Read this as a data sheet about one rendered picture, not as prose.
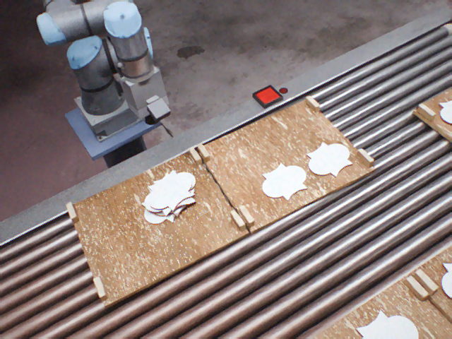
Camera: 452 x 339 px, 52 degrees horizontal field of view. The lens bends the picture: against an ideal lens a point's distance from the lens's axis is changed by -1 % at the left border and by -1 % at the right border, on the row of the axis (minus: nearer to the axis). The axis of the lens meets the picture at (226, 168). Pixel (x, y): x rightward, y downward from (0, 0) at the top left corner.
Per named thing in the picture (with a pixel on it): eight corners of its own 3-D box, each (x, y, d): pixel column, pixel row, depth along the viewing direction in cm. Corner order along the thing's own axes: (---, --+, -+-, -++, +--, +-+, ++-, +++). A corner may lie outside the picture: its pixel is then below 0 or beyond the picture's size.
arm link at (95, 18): (80, -7, 108) (85, 15, 100) (126, -19, 109) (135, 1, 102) (90, 22, 114) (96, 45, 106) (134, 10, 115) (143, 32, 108)
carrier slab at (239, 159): (196, 152, 145) (195, 148, 144) (307, 102, 154) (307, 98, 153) (251, 234, 124) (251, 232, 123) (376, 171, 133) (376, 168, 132)
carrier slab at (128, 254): (69, 210, 136) (67, 206, 135) (193, 152, 145) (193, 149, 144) (106, 308, 115) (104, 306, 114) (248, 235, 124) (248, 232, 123)
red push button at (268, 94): (255, 97, 159) (255, 94, 158) (270, 90, 161) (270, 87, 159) (265, 106, 155) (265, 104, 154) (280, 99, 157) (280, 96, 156)
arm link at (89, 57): (75, 73, 156) (61, 39, 146) (114, 62, 158) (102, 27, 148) (79, 94, 148) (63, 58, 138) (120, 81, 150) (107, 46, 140)
